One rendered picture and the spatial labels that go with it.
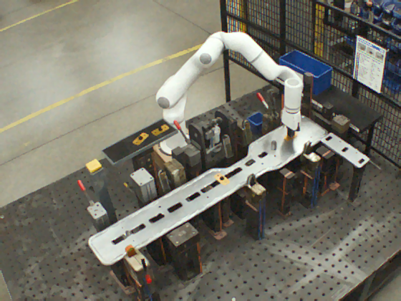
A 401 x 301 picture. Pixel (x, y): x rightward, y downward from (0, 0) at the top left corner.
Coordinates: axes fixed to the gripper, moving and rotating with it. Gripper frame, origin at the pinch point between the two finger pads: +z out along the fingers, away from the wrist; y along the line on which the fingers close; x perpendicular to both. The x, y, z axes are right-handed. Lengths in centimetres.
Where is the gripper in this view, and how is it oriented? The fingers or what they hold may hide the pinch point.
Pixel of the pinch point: (291, 132)
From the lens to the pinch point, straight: 247.9
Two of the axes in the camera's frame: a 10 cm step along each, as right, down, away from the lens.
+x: 8.0, -4.4, 4.1
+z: 0.8, 7.5, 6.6
